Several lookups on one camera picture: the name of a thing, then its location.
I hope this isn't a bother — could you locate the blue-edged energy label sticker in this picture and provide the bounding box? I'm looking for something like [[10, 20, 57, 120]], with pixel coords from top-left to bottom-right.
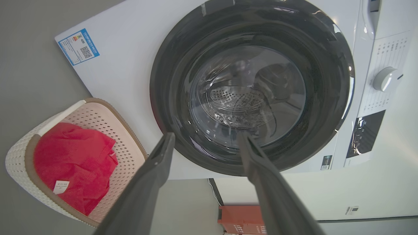
[[58, 28, 100, 66]]

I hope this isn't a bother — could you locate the white garment care tag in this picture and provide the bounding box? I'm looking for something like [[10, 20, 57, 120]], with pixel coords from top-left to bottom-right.
[[53, 180, 70, 195]]

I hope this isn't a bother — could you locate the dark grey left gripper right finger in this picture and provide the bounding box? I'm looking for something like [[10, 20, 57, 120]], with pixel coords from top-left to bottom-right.
[[239, 132, 327, 235]]

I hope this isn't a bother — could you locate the thin white cable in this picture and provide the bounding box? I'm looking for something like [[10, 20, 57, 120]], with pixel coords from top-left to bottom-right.
[[208, 179, 222, 206]]

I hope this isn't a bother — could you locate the white detergent drawer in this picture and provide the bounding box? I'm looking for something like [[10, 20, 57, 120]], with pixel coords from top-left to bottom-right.
[[361, 0, 412, 40]]

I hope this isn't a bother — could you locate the cream perforated laundry basket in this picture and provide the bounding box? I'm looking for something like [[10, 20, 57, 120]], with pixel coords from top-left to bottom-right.
[[5, 98, 148, 228]]

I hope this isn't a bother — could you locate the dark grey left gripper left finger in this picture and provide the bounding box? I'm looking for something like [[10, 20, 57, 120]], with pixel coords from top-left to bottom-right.
[[93, 132, 176, 235]]

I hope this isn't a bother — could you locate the red garment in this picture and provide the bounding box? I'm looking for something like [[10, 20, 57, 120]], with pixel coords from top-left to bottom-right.
[[34, 122, 119, 216]]

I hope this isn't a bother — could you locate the white front-load washing machine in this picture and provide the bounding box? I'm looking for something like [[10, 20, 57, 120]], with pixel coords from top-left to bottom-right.
[[55, 0, 412, 180]]

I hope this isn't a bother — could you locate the black glossy display panel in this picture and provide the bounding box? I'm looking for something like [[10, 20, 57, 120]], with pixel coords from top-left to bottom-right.
[[346, 110, 386, 159]]

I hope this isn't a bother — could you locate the white round control knob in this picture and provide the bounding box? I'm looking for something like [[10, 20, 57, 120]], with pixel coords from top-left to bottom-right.
[[373, 67, 404, 92]]

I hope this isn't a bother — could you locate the orange box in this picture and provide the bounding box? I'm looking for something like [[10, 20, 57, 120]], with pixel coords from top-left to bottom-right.
[[218, 205, 266, 235]]

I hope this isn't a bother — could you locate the black skirting strip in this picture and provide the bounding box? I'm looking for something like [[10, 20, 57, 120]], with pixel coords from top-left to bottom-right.
[[209, 178, 418, 223]]

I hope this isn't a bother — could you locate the round dark washing machine door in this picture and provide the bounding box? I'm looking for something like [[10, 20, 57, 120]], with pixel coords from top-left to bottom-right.
[[150, 0, 355, 177]]

